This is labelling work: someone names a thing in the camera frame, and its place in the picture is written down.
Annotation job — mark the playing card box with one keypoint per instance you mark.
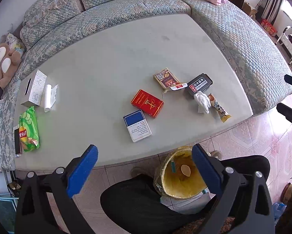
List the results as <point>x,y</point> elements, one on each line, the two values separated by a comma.
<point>168,81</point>

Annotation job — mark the brown teddy bear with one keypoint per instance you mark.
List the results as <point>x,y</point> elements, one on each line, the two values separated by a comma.
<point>9,63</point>

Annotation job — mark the black gel ball box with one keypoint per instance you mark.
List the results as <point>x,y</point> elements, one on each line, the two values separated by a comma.
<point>200,83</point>

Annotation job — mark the person black trouser legs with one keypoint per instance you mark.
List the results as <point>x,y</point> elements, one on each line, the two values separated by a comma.
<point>135,206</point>

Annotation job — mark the green chips bag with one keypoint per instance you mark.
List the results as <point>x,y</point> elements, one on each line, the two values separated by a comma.
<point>28,130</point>

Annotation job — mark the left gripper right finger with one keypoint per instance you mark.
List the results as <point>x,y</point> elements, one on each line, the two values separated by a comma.
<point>248,194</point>

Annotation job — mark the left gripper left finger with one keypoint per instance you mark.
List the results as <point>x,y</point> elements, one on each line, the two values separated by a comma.
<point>34,214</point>

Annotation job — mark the red cigarette pack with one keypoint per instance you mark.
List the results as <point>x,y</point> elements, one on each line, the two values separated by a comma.
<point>147,103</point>

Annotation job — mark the white tissue box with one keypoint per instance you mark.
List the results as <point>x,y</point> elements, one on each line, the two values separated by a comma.
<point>31,89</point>

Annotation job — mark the crumpled white tissue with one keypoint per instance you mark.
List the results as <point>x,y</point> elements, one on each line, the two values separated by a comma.
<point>203,102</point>

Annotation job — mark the yellow trash bin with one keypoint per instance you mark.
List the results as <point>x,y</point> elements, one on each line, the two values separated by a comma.
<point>178,176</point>

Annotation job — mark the blue white cigarette pack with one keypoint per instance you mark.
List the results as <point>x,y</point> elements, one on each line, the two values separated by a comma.
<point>137,126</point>

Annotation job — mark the ice cream cone wrapper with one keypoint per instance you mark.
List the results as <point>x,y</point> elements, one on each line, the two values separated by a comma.
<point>223,114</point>

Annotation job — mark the red gift boxes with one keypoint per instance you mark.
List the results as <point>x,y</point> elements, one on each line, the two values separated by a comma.
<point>268,27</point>

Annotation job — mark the black phone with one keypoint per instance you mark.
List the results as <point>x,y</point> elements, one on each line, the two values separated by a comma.
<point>17,143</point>

